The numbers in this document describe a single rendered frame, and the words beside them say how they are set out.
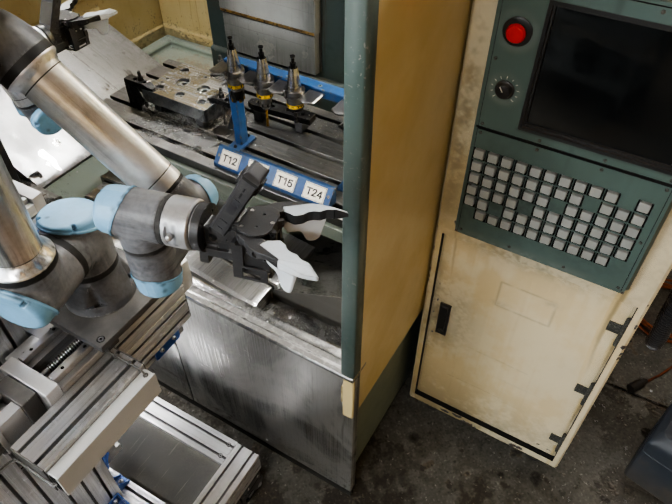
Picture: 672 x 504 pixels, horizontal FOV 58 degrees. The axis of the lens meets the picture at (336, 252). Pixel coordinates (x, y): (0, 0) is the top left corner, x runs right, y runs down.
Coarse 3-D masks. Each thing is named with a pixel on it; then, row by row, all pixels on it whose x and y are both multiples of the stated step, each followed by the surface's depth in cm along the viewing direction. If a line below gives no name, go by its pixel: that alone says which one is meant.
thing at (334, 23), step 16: (208, 0) 255; (320, 0) 226; (336, 0) 223; (320, 16) 231; (336, 16) 227; (224, 32) 262; (320, 32) 235; (336, 32) 232; (224, 48) 267; (320, 48) 240; (336, 48) 236; (272, 64) 257; (320, 64) 245; (336, 64) 241; (320, 80) 249; (336, 80) 246
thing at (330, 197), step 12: (216, 156) 202; (252, 156) 197; (228, 168) 201; (240, 168) 199; (276, 168) 194; (300, 180) 190; (312, 180) 189; (288, 192) 192; (300, 192) 190; (324, 204) 187
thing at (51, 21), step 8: (48, 0) 151; (56, 0) 152; (40, 8) 153; (48, 8) 152; (56, 8) 152; (40, 16) 154; (48, 16) 152; (56, 16) 153; (48, 24) 153; (56, 24) 154; (56, 32) 155
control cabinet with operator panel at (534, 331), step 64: (512, 0) 117; (576, 0) 111; (640, 0) 106; (512, 64) 125; (576, 64) 119; (640, 64) 113; (512, 128) 134; (576, 128) 128; (640, 128) 121; (448, 192) 160; (512, 192) 144; (576, 192) 136; (640, 192) 128; (448, 256) 177; (512, 256) 162; (576, 256) 147; (640, 256) 138; (448, 320) 195; (512, 320) 180; (576, 320) 166; (640, 320) 154; (448, 384) 218; (512, 384) 198; (576, 384) 183
